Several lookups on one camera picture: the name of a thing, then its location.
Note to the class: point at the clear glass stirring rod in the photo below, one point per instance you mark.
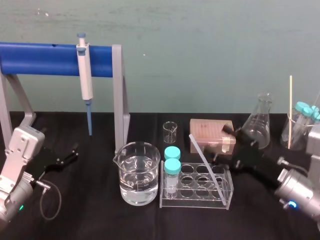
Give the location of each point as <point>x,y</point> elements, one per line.
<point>200,150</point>

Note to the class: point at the glass conical flask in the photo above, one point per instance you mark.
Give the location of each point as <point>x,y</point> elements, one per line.
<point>260,125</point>

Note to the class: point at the brown pipette tip box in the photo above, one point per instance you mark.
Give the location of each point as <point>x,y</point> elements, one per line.
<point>207,130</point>

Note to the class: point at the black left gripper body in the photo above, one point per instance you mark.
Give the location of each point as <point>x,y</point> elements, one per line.
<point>48,161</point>

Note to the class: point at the blue bar grey pipette stand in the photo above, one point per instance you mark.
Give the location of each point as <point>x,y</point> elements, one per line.
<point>45,58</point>

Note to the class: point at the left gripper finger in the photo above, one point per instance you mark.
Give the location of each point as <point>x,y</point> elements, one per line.
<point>67,163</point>
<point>68,153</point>

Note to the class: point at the small empty glass beaker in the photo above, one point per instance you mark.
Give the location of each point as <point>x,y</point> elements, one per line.
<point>170,132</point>

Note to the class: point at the white blue-tipped pipette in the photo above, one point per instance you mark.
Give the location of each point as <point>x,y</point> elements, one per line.
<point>84,75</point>

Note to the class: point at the black table cloth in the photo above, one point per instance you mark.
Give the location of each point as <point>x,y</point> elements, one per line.
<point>95,220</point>

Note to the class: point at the clear acrylic tube rack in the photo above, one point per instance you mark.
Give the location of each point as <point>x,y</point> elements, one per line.
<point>200,200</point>

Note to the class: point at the thin wooden stick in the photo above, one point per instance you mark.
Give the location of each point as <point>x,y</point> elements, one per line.
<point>290,105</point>

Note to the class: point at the teal-capped centrifuge tube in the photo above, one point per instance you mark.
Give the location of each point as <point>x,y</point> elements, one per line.
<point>315,113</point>
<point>302,107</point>

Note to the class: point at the glass beaker holding tubes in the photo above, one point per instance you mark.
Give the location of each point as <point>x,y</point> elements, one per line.
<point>286,140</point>

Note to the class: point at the teal-capped clear sample tube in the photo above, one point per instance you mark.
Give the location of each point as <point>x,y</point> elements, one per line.
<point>172,175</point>
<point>172,152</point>

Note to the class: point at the large glass beaker with water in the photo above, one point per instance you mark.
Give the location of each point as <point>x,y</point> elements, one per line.
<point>138,180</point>

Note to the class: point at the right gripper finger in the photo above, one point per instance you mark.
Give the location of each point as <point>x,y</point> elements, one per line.
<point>228,130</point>
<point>221,163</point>

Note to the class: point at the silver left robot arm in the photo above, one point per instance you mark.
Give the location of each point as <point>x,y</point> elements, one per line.
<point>17,160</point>

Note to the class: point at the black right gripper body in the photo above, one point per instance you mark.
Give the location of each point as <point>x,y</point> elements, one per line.
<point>252,160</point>

